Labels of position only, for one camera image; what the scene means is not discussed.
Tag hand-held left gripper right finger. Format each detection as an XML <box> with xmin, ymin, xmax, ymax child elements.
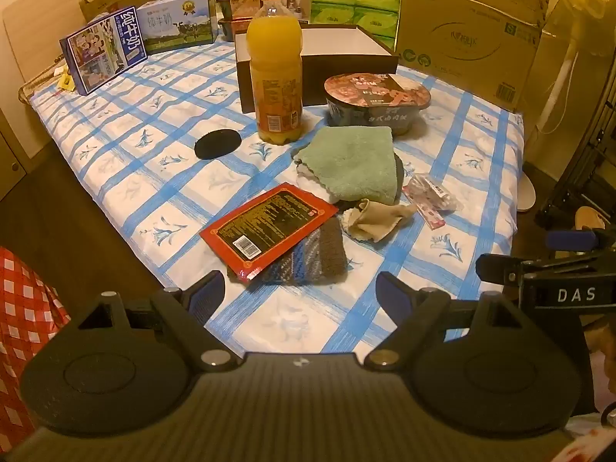
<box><xmin>364</xmin><ymin>272</ymin><xmax>526</xmax><ymax>372</ymax></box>

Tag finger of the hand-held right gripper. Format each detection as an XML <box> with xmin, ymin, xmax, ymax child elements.
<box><xmin>475</xmin><ymin>252</ymin><xmax>526</xmax><ymax>295</ymax></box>
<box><xmin>546</xmin><ymin>229</ymin><xmax>600</xmax><ymax>252</ymax></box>

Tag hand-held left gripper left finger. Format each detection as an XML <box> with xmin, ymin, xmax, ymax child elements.
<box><xmin>76</xmin><ymin>272</ymin><xmax>238</xmax><ymax>372</ymax></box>

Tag beige cloth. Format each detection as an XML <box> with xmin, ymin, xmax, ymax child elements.
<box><xmin>342</xmin><ymin>198</ymin><xmax>419</xmax><ymax>244</ymax></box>

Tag striped knitted cloth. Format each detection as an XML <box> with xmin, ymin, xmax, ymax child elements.
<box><xmin>226</xmin><ymin>216</ymin><xmax>350</xmax><ymax>285</ymax></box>

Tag red packet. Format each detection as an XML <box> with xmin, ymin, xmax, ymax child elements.
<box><xmin>199</xmin><ymin>182</ymin><xmax>340</xmax><ymax>284</ymax></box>

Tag pink plastic packet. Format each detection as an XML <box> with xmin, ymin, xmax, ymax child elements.
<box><xmin>401</xmin><ymin>172</ymin><xmax>458</xmax><ymax>230</ymax></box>

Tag green fluffy towel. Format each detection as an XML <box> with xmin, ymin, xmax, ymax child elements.
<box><xmin>292</xmin><ymin>125</ymin><xmax>400</xmax><ymax>203</ymax></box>

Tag white fluffy cloth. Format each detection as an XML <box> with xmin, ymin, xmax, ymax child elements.
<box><xmin>294</xmin><ymin>161</ymin><xmax>334</xmax><ymax>199</ymax></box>

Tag black round pad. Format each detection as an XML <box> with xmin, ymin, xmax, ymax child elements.
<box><xmin>193</xmin><ymin>128</ymin><xmax>242</xmax><ymax>160</ymax></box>

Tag dark brown box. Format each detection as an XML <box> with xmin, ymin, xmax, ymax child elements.
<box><xmin>235</xmin><ymin>22</ymin><xmax>400</xmax><ymax>114</ymax></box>

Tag tan slipper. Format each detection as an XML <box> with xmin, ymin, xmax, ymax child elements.
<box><xmin>574</xmin><ymin>205</ymin><xmax>610</xmax><ymax>232</ymax></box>

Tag black metal rack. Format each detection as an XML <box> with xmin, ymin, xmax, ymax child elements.
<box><xmin>536</xmin><ymin>64</ymin><xmax>616</xmax><ymax>230</ymax></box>

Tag blue checked bed sheet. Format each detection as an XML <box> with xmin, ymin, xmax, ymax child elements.
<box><xmin>28</xmin><ymin>33</ymin><xmax>526</xmax><ymax>353</ymax></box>

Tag red checked cloth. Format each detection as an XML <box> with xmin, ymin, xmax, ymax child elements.
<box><xmin>0</xmin><ymin>245</ymin><xmax>71</xmax><ymax>444</ymax></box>

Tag instant noodle bowl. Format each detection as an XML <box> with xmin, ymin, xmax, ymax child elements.
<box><xmin>323</xmin><ymin>72</ymin><xmax>432</xmax><ymax>137</ymax></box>

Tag large cardboard box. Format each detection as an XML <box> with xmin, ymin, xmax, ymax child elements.
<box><xmin>394</xmin><ymin>0</ymin><xmax>562</xmax><ymax>112</ymax></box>

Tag wooden cabinet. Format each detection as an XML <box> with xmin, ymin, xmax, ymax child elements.
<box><xmin>0</xmin><ymin>105</ymin><xmax>52</xmax><ymax>204</ymax></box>

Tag orange juice bottle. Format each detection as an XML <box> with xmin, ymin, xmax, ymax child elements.
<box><xmin>246</xmin><ymin>0</ymin><xmax>304</xmax><ymax>146</ymax></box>

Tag blue printed milk carton box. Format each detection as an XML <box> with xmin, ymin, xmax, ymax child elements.
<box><xmin>59</xmin><ymin>7</ymin><xmax>149</xmax><ymax>96</ymax></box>

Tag dark red box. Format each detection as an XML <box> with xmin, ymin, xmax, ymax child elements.
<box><xmin>217</xmin><ymin>16</ymin><xmax>251</xmax><ymax>42</ymax></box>

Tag milk box with cow print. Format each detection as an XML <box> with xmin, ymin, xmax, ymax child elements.
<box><xmin>136</xmin><ymin>0</ymin><xmax>216</xmax><ymax>55</ymax></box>

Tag brown patterned box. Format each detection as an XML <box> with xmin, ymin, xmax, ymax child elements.
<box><xmin>214</xmin><ymin>0</ymin><xmax>263</xmax><ymax>20</ymax></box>

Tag pack of green tissue packets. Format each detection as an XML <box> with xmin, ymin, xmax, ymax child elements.
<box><xmin>310</xmin><ymin>0</ymin><xmax>403</xmax><ymax>52</ymax></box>

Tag white printed box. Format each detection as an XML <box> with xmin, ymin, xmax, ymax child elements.
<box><xmin>281</xmin><ymin>0</ymin><xmax>313</xmax><ymax>23</ymax></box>

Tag wooden headboard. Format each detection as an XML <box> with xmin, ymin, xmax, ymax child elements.
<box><xmin>2</xmin><ymin>0</ymin><xmax>201</xmax><ymax>103</ymax></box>

